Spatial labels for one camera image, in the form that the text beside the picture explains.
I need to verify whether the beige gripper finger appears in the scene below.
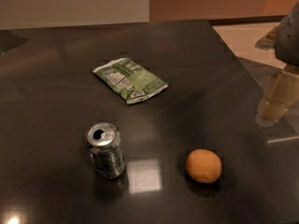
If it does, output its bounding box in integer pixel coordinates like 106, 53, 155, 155
255, 64, 299, 127
255, 26, 278, 49

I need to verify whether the orange fruit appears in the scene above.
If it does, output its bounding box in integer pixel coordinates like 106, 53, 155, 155
186, 149, 222, 184

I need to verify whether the green jalapeno chip bag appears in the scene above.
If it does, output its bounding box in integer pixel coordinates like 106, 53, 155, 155
93, 58, 168, 105

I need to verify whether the silver soda can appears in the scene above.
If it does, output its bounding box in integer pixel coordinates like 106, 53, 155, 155
87, 122, 126, 179

